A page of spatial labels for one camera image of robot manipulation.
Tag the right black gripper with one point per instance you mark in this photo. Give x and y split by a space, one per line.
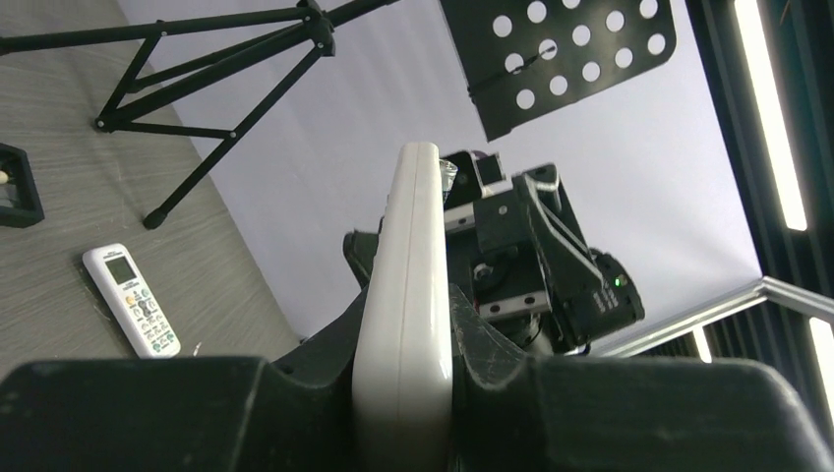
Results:
535 279

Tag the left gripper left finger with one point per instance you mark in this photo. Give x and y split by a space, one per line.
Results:
187 414

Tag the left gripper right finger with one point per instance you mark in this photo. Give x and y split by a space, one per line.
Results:
516 412

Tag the AAA battery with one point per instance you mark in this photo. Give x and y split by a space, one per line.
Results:
448 172

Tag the white remote with black window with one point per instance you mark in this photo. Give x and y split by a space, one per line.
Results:
402 371

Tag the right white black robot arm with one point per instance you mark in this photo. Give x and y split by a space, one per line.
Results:
622 305

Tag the white remote with buttons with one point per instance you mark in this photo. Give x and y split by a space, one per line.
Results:
131 302

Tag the black square display box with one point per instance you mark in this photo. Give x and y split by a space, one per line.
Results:
20 202

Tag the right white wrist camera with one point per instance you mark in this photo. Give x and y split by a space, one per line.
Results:
476 200

